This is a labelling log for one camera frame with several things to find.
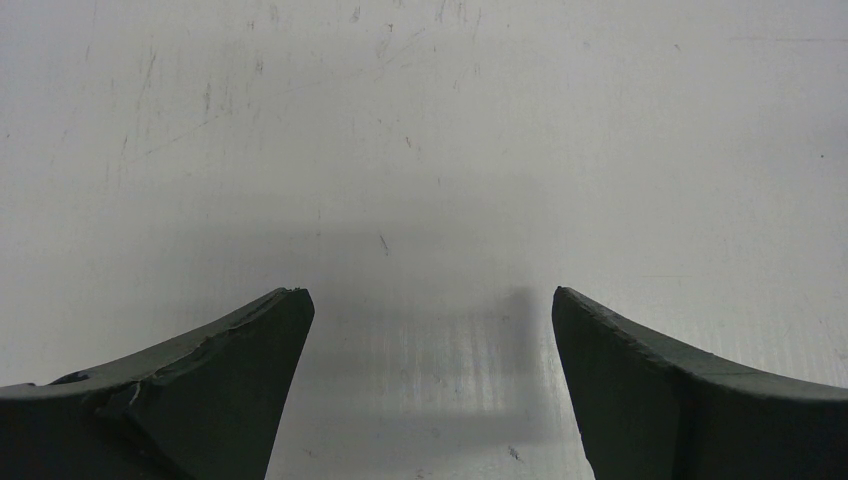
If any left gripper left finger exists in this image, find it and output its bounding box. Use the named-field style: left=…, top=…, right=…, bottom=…
left=1, top=288, right=315, bottom=479

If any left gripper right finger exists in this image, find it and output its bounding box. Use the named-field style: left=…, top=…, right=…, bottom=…
left=552, top=287, right=847, bottom=479

